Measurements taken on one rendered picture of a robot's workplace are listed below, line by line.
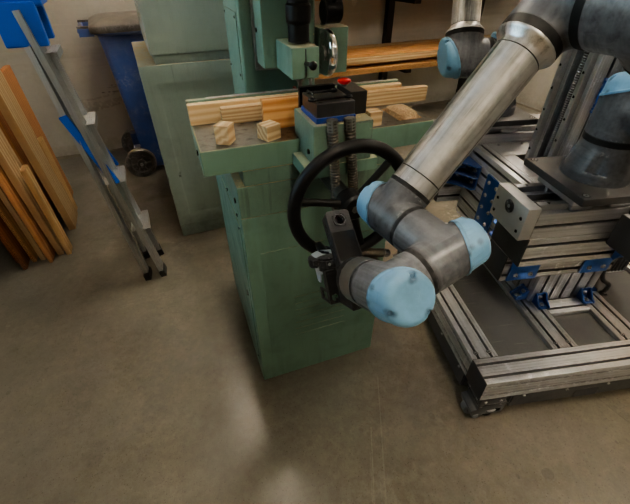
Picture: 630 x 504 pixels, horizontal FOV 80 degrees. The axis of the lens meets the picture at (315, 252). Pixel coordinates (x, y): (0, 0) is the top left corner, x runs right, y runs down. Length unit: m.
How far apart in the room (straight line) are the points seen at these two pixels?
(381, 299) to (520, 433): 1.12
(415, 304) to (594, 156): 0.70
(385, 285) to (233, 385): 1.09
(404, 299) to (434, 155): 0.24
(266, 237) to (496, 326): 0.89
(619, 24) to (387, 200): 0.35
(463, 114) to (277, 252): 0.63
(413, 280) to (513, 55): 0.36
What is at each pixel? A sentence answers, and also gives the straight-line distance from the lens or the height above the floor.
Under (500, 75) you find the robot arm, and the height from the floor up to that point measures 1.10.
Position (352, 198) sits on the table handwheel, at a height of 0.84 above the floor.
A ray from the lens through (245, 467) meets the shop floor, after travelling 1.35.
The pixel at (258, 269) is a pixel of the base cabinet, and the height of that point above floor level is 0.54.
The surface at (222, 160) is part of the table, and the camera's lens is 0.89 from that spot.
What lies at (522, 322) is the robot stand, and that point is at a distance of 1.55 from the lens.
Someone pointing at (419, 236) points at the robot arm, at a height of 0.93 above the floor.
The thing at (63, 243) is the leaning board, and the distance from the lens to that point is 2.33.
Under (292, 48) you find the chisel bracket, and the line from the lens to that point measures 0.99.
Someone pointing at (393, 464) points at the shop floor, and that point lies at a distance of 1.36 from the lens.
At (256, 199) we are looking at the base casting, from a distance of 0.95.
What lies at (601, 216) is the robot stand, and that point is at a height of 0.74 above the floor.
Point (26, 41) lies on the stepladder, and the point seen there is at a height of 1.03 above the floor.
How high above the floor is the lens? 1.23
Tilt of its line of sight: 38 degrees down
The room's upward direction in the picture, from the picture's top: straight up
